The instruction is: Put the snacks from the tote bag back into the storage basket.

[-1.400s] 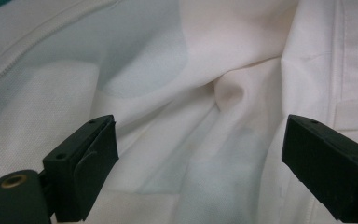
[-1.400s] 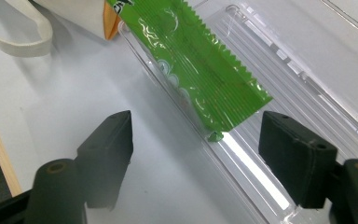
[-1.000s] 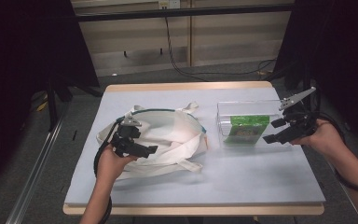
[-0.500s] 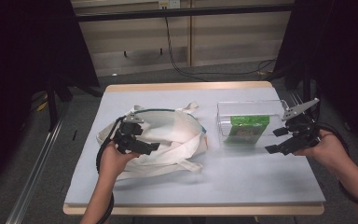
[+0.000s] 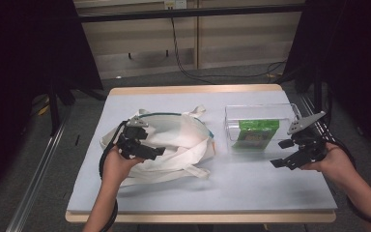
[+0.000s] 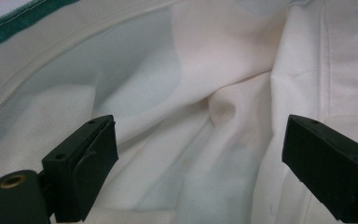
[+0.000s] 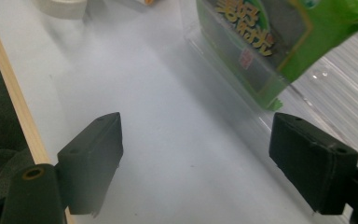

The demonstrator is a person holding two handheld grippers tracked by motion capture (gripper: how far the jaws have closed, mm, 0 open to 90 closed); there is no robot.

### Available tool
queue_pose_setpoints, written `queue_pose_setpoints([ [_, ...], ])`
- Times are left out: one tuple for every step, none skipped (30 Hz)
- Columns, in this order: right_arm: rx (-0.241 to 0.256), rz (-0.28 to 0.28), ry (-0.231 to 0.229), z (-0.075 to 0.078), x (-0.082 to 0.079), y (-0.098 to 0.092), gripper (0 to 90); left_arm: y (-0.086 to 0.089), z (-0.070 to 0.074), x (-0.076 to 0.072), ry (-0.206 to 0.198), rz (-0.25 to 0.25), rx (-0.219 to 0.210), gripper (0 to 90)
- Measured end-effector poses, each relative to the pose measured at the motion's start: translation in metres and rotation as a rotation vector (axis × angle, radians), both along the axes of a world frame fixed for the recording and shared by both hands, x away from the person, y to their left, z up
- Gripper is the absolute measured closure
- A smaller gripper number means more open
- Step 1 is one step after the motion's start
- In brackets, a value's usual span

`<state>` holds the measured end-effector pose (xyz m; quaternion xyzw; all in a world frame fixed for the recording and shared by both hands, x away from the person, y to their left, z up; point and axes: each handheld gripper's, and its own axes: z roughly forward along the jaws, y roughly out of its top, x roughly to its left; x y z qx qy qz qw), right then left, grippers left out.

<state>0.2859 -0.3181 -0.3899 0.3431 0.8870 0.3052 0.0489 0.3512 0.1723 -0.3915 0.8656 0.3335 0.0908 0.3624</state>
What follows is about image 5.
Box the person's left hand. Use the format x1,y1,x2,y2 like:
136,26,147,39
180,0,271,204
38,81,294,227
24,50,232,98
100,145,145,189

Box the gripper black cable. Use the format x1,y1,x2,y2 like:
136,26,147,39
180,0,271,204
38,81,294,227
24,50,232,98
325,137,371,230
98,119,128,232

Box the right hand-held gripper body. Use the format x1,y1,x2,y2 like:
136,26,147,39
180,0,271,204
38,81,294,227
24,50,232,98
284,110,328,171

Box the white canvas tote bag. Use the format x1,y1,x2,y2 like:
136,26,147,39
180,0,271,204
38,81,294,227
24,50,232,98
100,104,217,189

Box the dark curtain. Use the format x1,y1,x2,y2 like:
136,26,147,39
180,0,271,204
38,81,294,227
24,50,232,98
0,0,104,205
283,0,371,163

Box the black horizontal bar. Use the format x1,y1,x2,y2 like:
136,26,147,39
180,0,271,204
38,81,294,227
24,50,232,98
76,4,305,23

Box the clear plastic container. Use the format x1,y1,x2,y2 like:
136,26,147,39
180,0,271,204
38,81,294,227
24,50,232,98
223,102,303,153

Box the green snack packet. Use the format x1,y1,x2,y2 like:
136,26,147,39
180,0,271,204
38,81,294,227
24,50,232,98
231,119,281,152

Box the metal floor rail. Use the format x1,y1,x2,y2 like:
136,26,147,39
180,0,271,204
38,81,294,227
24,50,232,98
299,94,371,232
5,105,74,232

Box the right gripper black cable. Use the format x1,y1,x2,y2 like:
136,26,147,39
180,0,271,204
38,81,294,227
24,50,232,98
325,137,371,230

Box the wooden table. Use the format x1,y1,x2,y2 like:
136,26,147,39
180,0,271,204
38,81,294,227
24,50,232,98
65,83,338,224

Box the person's right hand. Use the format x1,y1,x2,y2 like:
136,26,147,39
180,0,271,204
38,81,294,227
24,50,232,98
300,140,353,182

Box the black floor cable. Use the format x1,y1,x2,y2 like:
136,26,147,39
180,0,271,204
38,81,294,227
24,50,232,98
169,17,288,85

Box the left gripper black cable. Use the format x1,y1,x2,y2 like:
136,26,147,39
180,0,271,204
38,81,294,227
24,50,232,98
98,119,128,232

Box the white wall socket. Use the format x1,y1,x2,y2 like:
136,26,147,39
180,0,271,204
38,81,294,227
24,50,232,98
163,0,187,10

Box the light blue table mat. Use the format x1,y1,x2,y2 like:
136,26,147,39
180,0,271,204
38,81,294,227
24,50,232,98
67,90,338,216

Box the black metal stand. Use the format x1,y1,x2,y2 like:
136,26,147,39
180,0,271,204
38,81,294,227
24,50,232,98
46,75,76,137

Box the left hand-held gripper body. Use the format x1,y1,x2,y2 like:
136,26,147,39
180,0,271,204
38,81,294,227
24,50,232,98
116,116,157,161

